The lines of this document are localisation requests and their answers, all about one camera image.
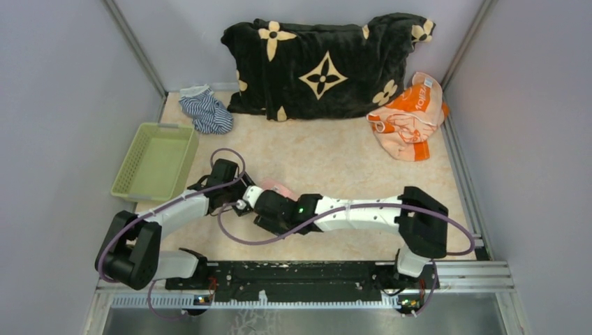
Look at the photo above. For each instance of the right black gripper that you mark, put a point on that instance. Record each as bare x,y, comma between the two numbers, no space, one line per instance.
271,225

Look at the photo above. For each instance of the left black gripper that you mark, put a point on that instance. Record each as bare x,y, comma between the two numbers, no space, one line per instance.
247,181

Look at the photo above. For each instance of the pink towel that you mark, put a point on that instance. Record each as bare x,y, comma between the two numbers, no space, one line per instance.
276,186

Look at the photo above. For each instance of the orange white towel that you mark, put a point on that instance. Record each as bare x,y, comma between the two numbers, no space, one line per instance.
403,126

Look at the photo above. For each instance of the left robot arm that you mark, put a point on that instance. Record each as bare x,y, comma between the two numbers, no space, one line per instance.
131,250

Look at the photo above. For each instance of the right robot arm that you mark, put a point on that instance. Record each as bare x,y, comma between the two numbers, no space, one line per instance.
418,218

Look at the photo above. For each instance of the green plastic basket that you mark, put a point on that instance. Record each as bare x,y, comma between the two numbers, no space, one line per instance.
157,163

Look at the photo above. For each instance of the blue striped cloth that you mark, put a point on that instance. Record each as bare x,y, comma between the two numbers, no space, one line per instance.
208,113

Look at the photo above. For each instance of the black floral pillow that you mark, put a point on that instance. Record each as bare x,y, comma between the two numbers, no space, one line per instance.
297,71

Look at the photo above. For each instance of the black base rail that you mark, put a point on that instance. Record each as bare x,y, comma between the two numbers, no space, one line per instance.
302,282

